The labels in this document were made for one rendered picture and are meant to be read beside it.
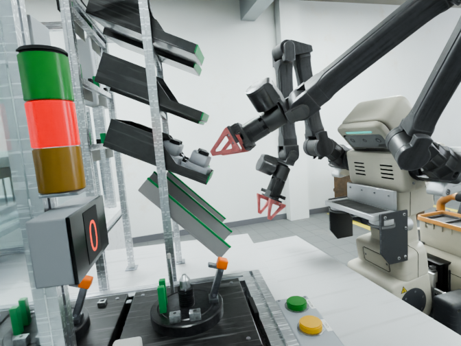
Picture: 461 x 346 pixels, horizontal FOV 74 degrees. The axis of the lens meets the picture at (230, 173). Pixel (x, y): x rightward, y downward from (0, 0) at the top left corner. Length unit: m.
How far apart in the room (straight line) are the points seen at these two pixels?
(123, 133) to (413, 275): 0.97
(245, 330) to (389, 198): 0.65
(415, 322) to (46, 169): 0.79
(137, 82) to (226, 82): 3.52
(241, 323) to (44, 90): 0.48
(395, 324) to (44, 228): 0.73
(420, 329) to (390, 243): 0.29
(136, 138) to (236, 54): 3.69
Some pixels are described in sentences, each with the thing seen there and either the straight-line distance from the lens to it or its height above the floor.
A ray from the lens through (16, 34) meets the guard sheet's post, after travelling 0.41.
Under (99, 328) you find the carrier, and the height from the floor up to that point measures 0.97.
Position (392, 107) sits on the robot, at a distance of 1.04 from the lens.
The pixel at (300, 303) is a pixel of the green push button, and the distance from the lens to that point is 0.66.
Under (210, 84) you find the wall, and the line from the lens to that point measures 4.23.
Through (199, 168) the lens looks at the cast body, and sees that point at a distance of 0.81.
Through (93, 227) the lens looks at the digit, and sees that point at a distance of 0.41.
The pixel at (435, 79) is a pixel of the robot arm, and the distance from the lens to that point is 0.84.
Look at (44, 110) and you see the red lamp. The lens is 0.38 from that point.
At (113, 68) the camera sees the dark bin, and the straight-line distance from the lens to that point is 0.84.
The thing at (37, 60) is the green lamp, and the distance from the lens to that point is 0.39.
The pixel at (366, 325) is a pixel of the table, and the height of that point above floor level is 0.86.
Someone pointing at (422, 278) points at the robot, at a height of 0.80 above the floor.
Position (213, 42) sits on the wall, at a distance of 4.37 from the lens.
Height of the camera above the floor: 1.31
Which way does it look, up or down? 7 degrees down
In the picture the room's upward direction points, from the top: 4 degrees counter-clockwise
